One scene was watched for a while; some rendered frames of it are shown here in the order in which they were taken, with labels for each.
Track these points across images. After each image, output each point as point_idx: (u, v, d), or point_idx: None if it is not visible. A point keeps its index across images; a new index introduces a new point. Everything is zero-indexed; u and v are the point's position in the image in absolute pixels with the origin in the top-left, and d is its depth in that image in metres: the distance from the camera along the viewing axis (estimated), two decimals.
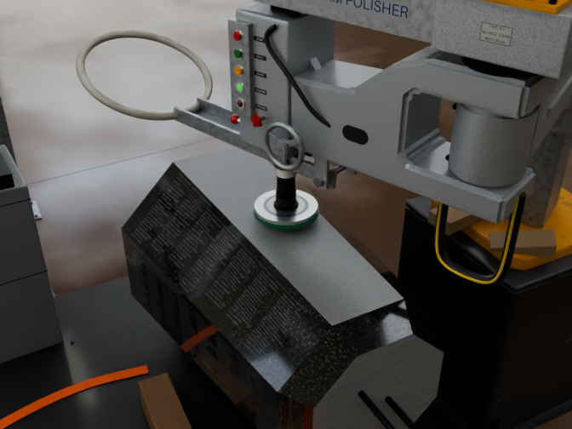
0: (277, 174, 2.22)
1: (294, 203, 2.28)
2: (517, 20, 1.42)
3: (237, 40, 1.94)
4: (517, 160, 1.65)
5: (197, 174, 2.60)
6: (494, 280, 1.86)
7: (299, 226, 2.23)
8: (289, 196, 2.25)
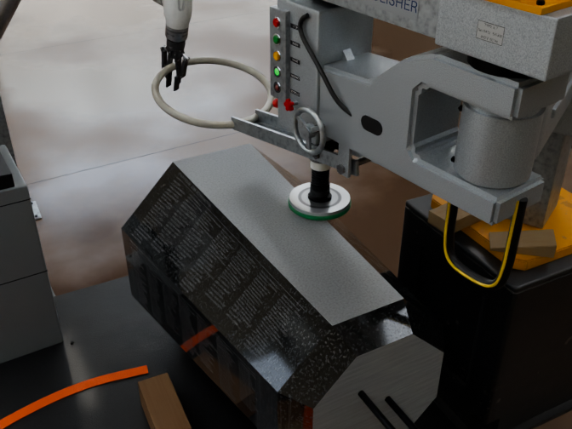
0: (311, 167, 2.32)
1: (326, 196, 2.37)
2: (508, 20, 1.42)
3: (277, 26, 2.05)
4: (523, 161, 1.64)
5: (197, 174, 2.60)
6: (494, 284, 1.84)
7: (288, 204, 2.40)
8: (322, 188, 2.34)
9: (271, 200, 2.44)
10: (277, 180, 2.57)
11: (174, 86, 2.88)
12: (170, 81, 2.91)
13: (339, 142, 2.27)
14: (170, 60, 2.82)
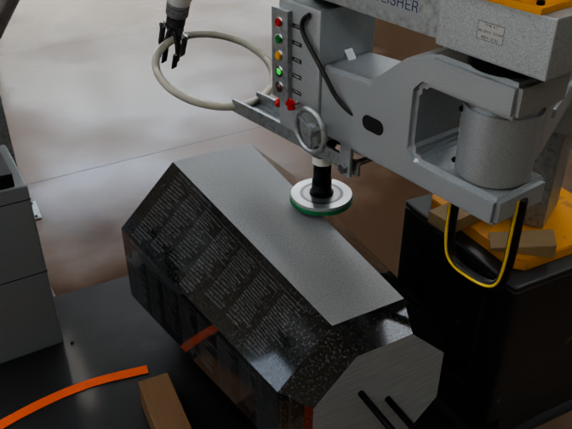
0: (313, 163, 2.32)
1: (328, 191, 2.36)
2: (508, 20, 1.42)
3: (278, 26, 2.05)
4: (524, 161, 1.64)
5: (197, 174, 2.60)
6: (494, 284, 1.84)
7: None
8: (323, 184, 2.34)
9: (271, 200, 2.44)
10: (277, 180, 2.57)
11: (172, 64, 2.83)
12: (166, 57, 2.85)
13: None
14: (168, 37, 2.77)
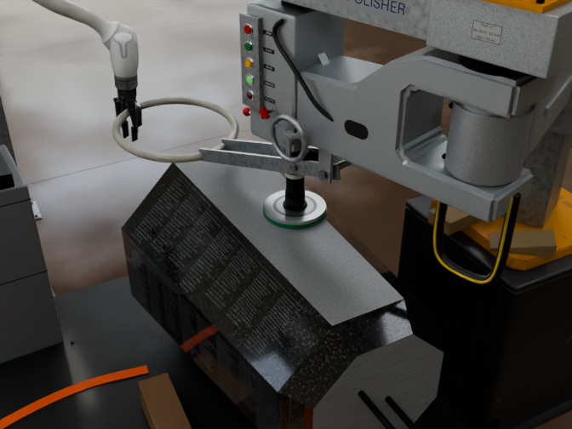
0: (286, 175, 2.28)
1: (302, 203, 2.33)
2: (506, 19, 1.42)
3: (248, 34, 1.99)
4: (512, 159, 1.65)
5: (197, 174, 2.60)
6: (489, 280, 1.86)
7: None
8: (298, 196, 2.31)
9: None
10: (277, 180, 2.57)
11: (131, 136, 2.83)
12: (128, 132, 2.86)
13: (313, 152, 2.25)
14: (124, 110, 2.78)
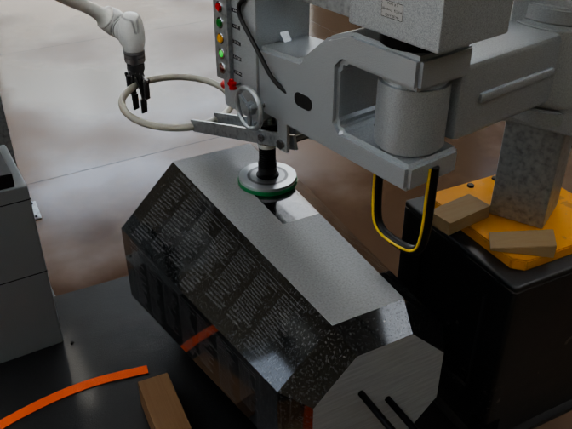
0: (258, 145, 2.46)
1: (272, 173, 2.51)
2: None
3: (219, 10, 2.19)
4: (420, 133, 1.77)
5: (197, 174, 2.60)
6: (414, 248, 1.98)
7: (275, 194, 2.46)
8: (268, 166, 2.49)
9: (271, 200, 2.44)
10: None
11: (141, 108, 3.08)
12: (138, 104, 3.12)
13: None
14: (134, 83, 3.04)
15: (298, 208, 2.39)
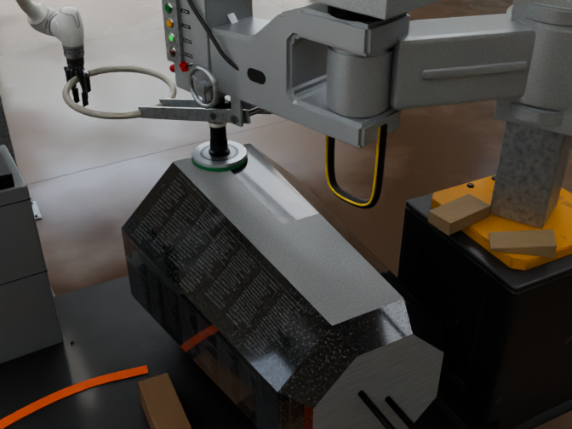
0: (209, 124, 2.61)
1: (225, 150, 2.66)
2: None
3: None
4: (351, 94, 1.98)
5: (197, 174, 2.60)
6: (368, 203, 2.20)
7: (243, 163, 2.66)
8: (220, 143, 2.64)
9: (271, 200, 2.44)
10: (277, 180, 2.57)
11: (82, 102, 3.15)
12: (77, 98, 3.19)
13: None
14: (73, 77, 3.11)
15: (298, 208, 2.39)
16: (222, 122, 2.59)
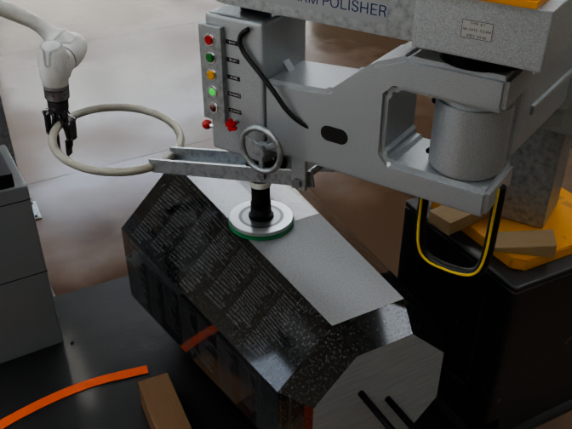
0: (252, 186, 2.22)
1: (269, 213, 2.28)
2: (497, 16, 1.44)
3: (209, 44, 1.92)
4: (492, 154, 1.67)
5: None
6: (476, 272, 1.89)
7: None
8: (265, 206, 2.25)
9: (271, 200, 2.44)
10: None
11: (66, 151, 2.64)
12: (59, 145, 2.67)
13: None
14: (55, 122, 2.59)
15: (298, 208, 2.39)
16: None
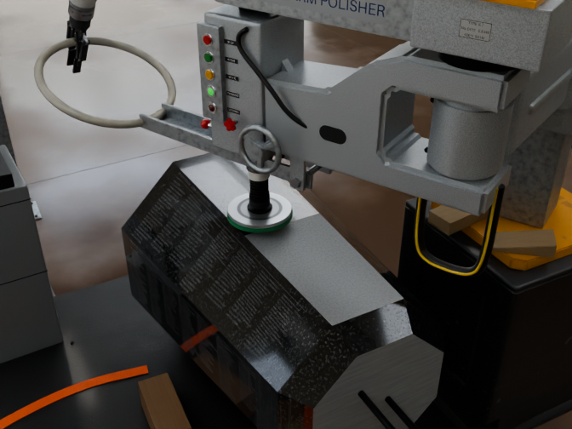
0: (250, 178, 2.21)
1: (268, 205, 2.27)
2: (495, 15, 1.44)
3: (208, 44, 1.92)
4: (490, 154, 1.67)
5: (197, 174, 2.60)
6: (475, 271, 1.89)
7: None
8: (264, 198, 2.24)
9: None
10: (277, 180, 2.57)
11: (72, 67, 2.59)
12: (73, 60, 2.62)
13: None
14: (73, 37, 2.53)
15: (298, 208, 2.39)
16: None
